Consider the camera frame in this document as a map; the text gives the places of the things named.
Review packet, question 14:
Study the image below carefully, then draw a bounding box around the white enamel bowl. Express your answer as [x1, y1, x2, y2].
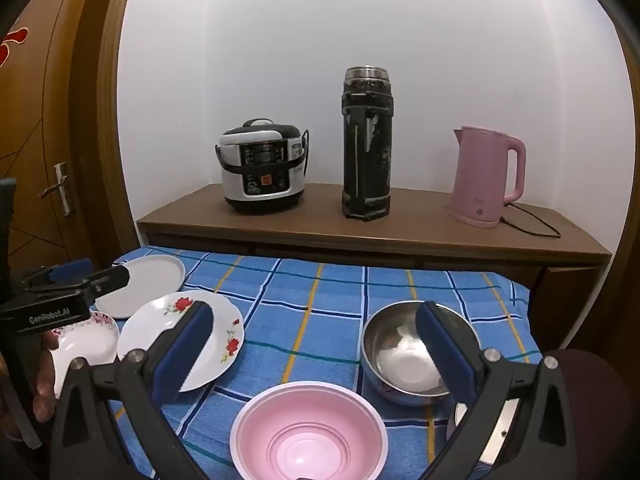
[362, 300, 482, 407]
[446, 400, 518, 466]

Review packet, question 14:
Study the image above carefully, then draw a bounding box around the red paper door decoration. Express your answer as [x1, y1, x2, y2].
[0, 27, 29, 68]

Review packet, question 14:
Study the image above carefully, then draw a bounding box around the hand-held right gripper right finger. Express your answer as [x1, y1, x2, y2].
[415, 301, 581, 480]

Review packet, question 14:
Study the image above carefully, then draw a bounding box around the person's left hand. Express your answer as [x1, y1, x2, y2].
[31, 327, 63, 423]

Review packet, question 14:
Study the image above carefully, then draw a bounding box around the tall black thermos flask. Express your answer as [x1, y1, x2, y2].
[341, 65, 394, 221]

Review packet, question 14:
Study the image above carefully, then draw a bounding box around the silver door handle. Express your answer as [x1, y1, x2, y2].
[42, 162, 71, 217]

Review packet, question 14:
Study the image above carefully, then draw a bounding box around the black kettle power cable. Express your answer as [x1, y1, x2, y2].
[497, 202, 562, 239]

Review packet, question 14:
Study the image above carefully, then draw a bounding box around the dark maroon stool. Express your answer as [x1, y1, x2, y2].
[555, 347, 637, 480]

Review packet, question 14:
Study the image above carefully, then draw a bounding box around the red floral white plate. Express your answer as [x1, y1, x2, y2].
[116, 291, 245, 393]

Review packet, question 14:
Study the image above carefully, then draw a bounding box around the white and black rice cooker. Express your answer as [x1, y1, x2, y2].
[216, 118, 309, 216]

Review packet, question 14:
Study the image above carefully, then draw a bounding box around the pink floral white plate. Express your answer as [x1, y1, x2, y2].
[50, 310, 121, 396]

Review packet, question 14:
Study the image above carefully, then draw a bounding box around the brown wooden door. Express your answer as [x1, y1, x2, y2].
[0, 0, 126, 311]

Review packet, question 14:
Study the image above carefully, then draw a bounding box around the pink plastic bowl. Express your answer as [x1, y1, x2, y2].
[230, 381, 389, 480]

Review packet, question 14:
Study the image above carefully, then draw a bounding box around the plain white plate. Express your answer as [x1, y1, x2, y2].
[94, 254, 187, 318]

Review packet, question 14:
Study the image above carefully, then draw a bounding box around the brown wooden cabinet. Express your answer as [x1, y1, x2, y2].
[136, 182, 614, 356]

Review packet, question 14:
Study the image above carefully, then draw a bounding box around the wooden door frame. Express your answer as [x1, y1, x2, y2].
[97, 0, 142, 256]

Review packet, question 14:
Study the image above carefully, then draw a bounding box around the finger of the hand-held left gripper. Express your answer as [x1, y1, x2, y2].
[75, 265, 132, 308]
[20, 258, 94, 292]

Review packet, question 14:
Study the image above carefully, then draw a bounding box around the blue plaid tablecloth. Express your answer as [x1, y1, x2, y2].
[50, 246, 543, 480]

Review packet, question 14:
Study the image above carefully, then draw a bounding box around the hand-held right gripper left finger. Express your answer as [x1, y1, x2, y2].
[50, 301, 216, 480]

